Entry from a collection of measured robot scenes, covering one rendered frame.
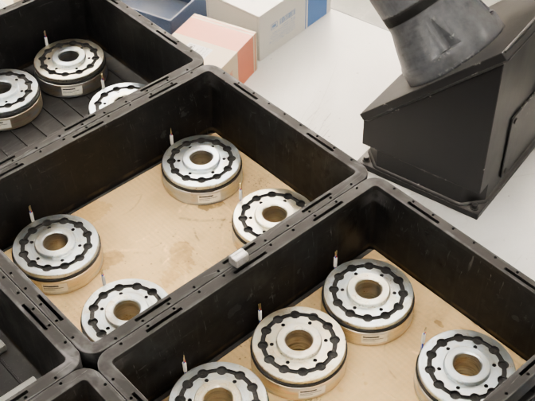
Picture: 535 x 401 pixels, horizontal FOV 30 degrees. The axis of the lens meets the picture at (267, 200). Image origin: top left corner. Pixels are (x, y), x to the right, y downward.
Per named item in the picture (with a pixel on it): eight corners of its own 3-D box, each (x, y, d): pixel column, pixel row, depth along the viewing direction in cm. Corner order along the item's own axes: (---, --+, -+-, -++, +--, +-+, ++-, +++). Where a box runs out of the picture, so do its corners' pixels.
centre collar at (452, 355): (459, 341, 106) (460, 337, 105) (499, 365, 103) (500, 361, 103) (433, 370, 103) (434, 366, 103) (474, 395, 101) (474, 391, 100)
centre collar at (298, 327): (295, 317, 108) (295, 313, 108) (331, 340, 106) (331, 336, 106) (266, 345, 106) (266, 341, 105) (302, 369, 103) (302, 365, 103)
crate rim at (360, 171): (210, 75, 133) (209, 60, 131) (373, 187, 117) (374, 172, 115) (-58, 217, 114) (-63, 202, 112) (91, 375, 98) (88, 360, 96)
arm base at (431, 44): (454, 40, 147) (419, -17, 145) (525, 12, 134) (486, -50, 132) (391, 95, 141) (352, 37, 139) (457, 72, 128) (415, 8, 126)
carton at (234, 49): (208, 122, 158) (206, 83, 153) (146, 99, 163) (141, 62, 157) (257, 68, 168) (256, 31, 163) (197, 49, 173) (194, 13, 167)
